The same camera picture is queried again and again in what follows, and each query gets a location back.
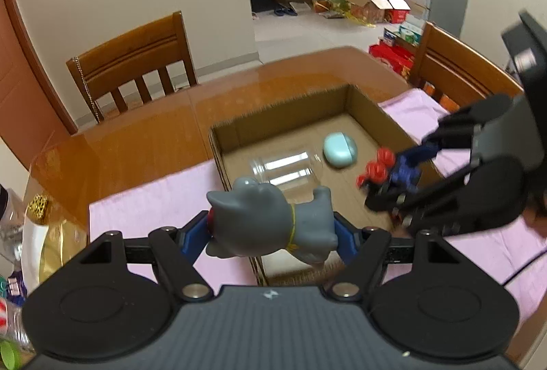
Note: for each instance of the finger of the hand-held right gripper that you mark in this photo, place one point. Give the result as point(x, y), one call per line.
point(470, 203)
point(470, 120)

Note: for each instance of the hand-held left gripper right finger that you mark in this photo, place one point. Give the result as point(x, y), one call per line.
point(347, 241)

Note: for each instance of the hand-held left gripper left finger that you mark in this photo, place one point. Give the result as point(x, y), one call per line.
point(194, 235)

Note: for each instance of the grey cat toy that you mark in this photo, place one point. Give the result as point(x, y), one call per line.
point(265, 220)

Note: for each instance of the blue toy train red wheels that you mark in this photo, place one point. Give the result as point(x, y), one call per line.
point(380, 171)

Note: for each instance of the teal round case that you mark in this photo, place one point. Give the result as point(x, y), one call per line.
point(339, 150)

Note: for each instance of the clear plastic jar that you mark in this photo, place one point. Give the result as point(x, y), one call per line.
point(286, 169)

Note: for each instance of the cardboard box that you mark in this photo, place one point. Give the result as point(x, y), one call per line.
point(371, 113)

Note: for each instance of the pink cloth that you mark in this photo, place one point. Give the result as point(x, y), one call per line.
point(141, 203)

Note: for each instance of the red boxes on floor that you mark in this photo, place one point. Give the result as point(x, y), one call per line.
point(391, 56)

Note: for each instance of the gold tissue pack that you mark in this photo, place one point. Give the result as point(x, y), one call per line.
point(51, 241)

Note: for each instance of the cardboard boxes on floor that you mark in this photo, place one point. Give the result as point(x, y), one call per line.
point(378, 6)

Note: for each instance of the pair of dark slippers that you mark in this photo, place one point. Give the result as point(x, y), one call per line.
point(285, 11)

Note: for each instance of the small jar with green lid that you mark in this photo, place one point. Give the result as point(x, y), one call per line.
point(8, 355)

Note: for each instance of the wooden door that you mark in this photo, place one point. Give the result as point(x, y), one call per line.
point(25, 66)

